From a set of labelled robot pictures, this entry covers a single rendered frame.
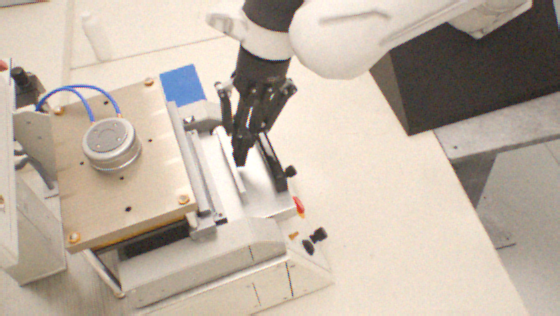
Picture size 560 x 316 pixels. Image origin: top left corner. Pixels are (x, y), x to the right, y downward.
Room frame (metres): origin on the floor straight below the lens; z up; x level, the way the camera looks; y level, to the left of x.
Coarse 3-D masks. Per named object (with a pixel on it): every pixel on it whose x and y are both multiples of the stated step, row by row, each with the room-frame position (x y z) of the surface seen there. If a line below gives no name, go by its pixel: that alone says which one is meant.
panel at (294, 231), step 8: (288, 184) 0.63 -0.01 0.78; (296, 216) 0.52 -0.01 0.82; (304, 216) 0.55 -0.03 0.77; (280, 224) 0.45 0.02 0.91; (288, 224) 0.47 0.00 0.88; (296, 224) 0.49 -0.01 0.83; (304, 224) 0.52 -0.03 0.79; (280, 232) 0.43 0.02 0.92; (288, 232) 0.45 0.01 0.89; (296, 232) 0.44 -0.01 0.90; (304, 232) 0.49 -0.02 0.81; (312, 232) 0.51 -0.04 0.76; (288, 240) 0.42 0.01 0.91; (296, 240) 0.44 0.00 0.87; (288, 248) 0.40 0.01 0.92; (296, 248) 0.42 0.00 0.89; (304, 248) 0.43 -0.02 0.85; (320, 248) 0.47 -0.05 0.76; (304, 256) 0.41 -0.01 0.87; (312, 256) 0.43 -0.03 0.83; (320, 256) 0.45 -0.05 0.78; (320, 264) 0.42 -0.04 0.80; (328, 264) 0.44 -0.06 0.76
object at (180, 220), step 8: (184, 216) 0.42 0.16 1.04; (160, 224) 0.41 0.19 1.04; (168, 224) 0.42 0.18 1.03; (176, 224) 0.42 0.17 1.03; (136, 232) 0.40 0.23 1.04; (144, 232) 0.41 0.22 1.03; (152, 232) 0.41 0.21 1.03; (160, 232) 0.41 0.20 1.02; (112, 240) 0.40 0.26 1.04; (120, 240) 0.40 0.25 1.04; (128, 240) 0.40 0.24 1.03; (136, 240) 0.40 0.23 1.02; (96, 248) 0.39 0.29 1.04; (104, 248) 0.39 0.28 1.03; (112, 248) 0.39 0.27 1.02
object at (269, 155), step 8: (248, 120) 0.62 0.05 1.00; (264, 136) 0.57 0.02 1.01; (264, 144) 0.56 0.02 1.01; (264, 152) 0.54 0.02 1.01; (272, 152) 0.54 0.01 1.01; (272, 160) 0.52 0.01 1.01; (272, 168) 0.50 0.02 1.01; (280, 168) 0.50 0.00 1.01; (272, 176) 0.50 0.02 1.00; (280, 176) 0.49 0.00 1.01; (280, 184) 0.48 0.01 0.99
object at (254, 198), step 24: (216, 144) 0.61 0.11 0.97; (216, 168) 0.55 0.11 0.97; (240, 168) 0.54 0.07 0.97; (264, 168) 0.54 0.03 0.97; (240, 192) 0.47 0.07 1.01; (264, 192) 0.49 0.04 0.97; (288, 192) 0.48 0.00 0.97; (240, 216) 0.45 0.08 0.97; (264, 216) 0.44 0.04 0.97; (288, 216) 0.45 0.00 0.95
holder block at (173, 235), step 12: (192, 132) 0.62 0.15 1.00; (204, 156) 0.56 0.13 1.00; (204, 168) 0.54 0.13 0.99; (216, 192) 0.48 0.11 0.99; (216, 204) 0.46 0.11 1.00; (216, 216) 0.44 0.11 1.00; (180, 228) 0.43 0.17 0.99; (156, 240) 0.41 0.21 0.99; (168, 240) 0.41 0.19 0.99; (132, 252) 0.40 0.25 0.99; (144, 252) 0.40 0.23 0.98
